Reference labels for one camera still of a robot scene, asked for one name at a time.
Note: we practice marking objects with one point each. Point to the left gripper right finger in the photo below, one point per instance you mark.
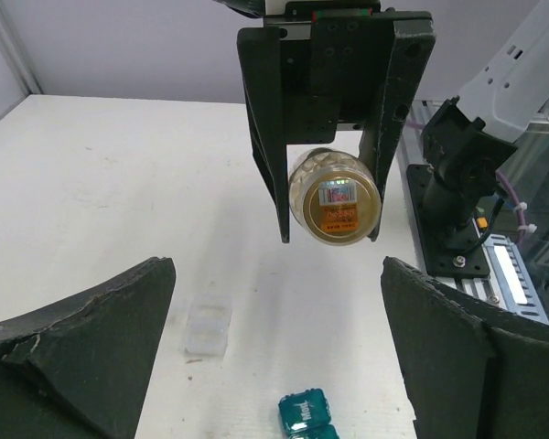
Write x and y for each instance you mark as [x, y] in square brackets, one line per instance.
[470, 369]

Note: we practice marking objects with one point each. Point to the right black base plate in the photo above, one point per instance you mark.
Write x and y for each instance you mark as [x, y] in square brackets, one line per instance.
[444, 228]

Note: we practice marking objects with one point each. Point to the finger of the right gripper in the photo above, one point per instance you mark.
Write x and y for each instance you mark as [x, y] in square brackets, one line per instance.
[410, 41]
[259, 55]

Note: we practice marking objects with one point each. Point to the clear pill bottle yellow capsules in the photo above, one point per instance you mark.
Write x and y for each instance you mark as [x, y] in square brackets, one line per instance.
[334, 197]

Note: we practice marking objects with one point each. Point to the clear pill organizer box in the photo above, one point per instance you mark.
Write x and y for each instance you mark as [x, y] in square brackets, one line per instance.
[207, 329]

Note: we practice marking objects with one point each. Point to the teal pill organizer box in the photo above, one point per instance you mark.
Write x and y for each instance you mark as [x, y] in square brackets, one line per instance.
[306, 415]

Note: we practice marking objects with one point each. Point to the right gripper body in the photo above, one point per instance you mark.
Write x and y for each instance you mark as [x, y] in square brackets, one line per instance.
[331, 58]

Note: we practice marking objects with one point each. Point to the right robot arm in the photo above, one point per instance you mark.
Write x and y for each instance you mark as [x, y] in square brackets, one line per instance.
[508, 91]

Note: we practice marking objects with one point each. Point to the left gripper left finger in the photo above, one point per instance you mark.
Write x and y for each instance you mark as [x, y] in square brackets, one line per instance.
[80, 367]

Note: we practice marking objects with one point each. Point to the perforated cable tray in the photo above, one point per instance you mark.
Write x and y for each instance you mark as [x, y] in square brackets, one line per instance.
[509, 273]

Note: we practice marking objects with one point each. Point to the aluminium mounting rail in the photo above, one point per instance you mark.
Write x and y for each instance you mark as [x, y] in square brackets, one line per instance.
[451, 169]

